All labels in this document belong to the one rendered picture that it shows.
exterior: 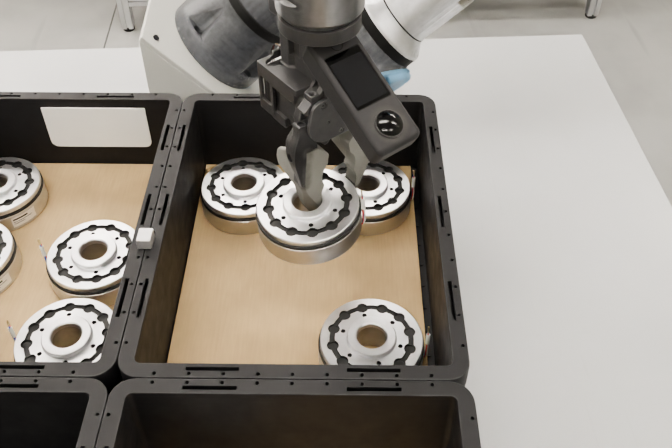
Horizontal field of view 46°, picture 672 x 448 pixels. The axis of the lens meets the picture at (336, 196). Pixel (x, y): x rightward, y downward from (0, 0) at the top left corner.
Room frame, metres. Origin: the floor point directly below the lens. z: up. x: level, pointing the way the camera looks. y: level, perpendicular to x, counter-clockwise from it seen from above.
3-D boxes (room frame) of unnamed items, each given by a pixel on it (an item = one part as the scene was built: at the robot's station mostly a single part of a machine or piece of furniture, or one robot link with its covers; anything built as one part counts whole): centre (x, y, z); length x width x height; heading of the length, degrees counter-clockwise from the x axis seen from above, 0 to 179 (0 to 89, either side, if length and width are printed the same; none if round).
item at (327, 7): (0.58, 0.02, 1.17); 0.08 x 0.08 x 0.05
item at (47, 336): (0.46, 0.26, 0.86); 0.05 x 0.05 x 0.01
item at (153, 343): (0.57, 0.03, 0.87); 0.40 x 0.30 x 0.11; 179
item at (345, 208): (0.55, 0.03, 0.95); 0.10 x 0.10 x 0.01
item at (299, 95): (0.59, 0.02, 1.09); 0.09 x 0.08 x 0.12; 38
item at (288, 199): (0.55, 0.03, 0.96); 0.05 x 0.05 x 0.01
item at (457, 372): (0.57, 0.03, 0.92); 0.40 x 0.30 x 0.02; 179
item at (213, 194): (0.68, 0.11, 0.86); 0.10 x 0.10 x 0.01
